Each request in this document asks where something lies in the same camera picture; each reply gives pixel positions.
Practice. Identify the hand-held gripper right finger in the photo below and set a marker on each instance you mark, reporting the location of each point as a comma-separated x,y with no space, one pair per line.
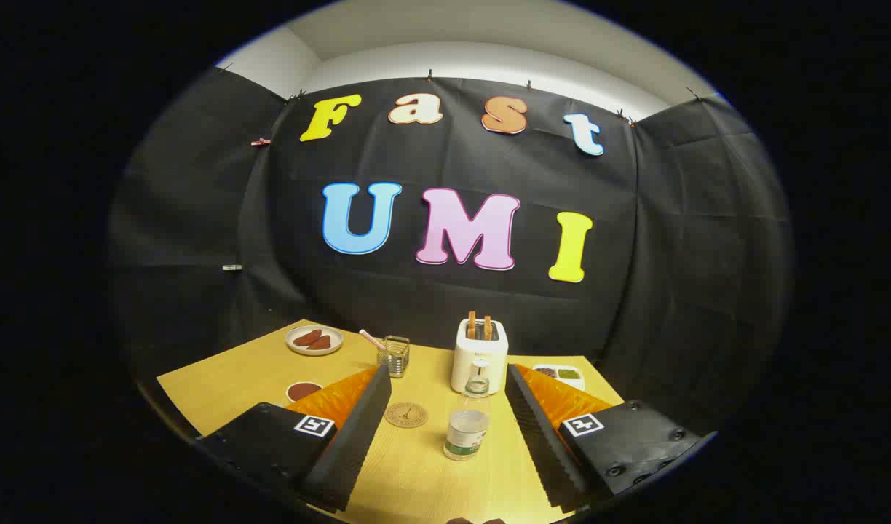
544,444

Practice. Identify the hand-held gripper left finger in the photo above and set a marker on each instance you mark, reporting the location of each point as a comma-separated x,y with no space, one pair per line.
351,444

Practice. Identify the round wooden coaster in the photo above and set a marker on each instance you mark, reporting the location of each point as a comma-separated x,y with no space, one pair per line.
406,415

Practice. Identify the cream cup brown inside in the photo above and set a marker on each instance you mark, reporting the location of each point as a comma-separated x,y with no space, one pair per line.
303,391

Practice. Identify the clear plastic juice bottle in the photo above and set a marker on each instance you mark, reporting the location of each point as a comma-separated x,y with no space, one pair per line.
466,429

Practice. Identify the white divided sauce tray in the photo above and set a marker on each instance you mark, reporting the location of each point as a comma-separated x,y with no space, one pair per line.
560,374

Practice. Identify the wooden table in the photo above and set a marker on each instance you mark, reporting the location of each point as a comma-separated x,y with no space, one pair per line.
424,480

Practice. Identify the ribbed clear glass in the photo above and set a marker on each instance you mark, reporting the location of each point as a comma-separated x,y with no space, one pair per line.
394,359

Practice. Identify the white toaster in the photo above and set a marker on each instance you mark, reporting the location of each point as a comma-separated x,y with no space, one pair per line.
479,364

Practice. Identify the brown food piece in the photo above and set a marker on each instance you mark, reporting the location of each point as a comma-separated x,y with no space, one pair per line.
319,343
306,338

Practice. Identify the pink striped straw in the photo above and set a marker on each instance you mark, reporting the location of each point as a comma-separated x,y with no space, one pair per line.
371,338

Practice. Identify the white round plate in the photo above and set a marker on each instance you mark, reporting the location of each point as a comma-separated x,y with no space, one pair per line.
294,347

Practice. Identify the brown toast slice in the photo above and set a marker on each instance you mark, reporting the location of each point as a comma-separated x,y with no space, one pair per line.
472,325
488,327

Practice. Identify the black backdrop cloth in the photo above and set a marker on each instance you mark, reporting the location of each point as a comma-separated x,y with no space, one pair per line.
453,160

